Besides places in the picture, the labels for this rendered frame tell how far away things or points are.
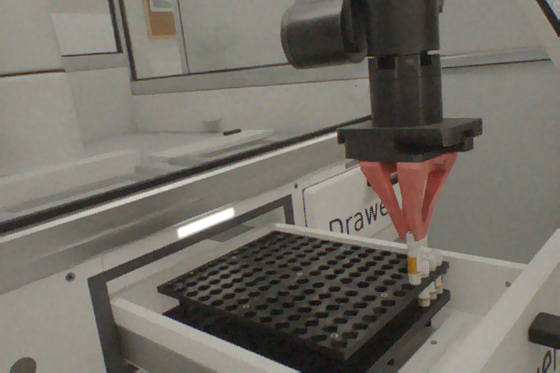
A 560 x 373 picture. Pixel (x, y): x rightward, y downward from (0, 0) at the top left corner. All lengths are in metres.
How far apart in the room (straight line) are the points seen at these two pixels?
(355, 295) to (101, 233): 0.24
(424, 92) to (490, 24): 1.74
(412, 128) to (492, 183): 1.83
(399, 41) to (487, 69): 1.75
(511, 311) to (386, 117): 0.16
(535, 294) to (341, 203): 0.39
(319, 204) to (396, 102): 0.32
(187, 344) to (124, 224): 0.14
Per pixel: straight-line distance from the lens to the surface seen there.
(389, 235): 0.92
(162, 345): 0.48
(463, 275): 0.54
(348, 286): 0.47
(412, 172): 0.40
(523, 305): 0.38
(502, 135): 2.17
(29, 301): 0.49
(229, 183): 0.59
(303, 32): 0.44
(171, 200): 0.54
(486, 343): 0.34
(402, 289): 0.46
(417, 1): 0.41
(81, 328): 0.52
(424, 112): 0.41
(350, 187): 0.75
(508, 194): 2.22
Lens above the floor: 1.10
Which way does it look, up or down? 13 degrees down
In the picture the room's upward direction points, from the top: 7 degrees counter-clockwise
